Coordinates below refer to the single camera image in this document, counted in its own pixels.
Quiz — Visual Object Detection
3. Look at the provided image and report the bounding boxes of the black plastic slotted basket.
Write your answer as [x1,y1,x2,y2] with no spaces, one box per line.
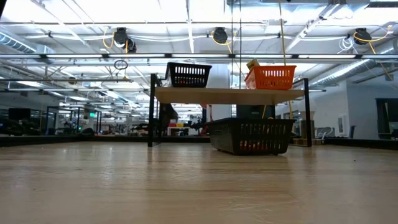
[204,117,297,156]
[164,62,213,89]

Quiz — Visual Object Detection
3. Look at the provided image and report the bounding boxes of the yellow crayon pack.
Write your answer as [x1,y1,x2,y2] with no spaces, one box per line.
[246,58,261,71]

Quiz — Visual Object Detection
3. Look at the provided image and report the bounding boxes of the orange plastic slotted basket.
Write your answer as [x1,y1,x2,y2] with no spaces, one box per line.
[244,65,297,91]

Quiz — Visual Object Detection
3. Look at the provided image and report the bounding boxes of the wooden shelf riser black legs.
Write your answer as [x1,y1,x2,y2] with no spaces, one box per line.
[147,73,313,148]

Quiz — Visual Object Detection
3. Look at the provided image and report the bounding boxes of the white column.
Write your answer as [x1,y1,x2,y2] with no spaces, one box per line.
[206,63,233,121]

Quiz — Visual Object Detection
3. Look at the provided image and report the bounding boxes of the black monitor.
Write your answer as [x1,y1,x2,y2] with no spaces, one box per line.
[7,108,32,121]

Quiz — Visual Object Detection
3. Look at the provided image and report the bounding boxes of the black ceiling cable reel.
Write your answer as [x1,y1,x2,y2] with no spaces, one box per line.
[112,27,137,54]
[353,27,373,46]
[212,27,229,44]

